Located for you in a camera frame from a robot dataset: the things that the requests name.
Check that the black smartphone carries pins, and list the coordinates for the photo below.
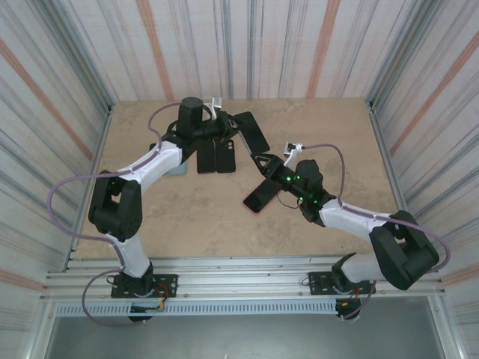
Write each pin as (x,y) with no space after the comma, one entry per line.
(154,146)
(254,131)
(206,161)
(258,198)

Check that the black phone case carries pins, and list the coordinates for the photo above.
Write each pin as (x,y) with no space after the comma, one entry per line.
(224,164)

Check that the light blue phone case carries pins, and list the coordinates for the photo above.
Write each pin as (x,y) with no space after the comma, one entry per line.
(177,171)

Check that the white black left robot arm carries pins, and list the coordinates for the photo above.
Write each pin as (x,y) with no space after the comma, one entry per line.
(116,209)

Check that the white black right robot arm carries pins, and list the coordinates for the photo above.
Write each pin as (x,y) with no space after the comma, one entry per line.
(404,250)

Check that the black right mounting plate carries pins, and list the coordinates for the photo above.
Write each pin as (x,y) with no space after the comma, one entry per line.
(318,284)

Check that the black mounting plate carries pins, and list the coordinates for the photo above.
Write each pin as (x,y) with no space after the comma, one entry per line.
(318,284)
(168,286)

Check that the small black controller box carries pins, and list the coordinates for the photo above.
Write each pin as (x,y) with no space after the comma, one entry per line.
(346,304)

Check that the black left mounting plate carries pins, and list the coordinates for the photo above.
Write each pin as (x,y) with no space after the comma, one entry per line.
(168,286)

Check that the small circuit board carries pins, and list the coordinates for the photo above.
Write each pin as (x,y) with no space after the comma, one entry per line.
(146,307)

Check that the aluminium side rail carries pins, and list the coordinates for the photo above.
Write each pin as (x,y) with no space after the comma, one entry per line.
(102,149)
(384,149)

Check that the aluminium rail frame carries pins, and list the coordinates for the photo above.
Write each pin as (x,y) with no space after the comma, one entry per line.
(239,278)

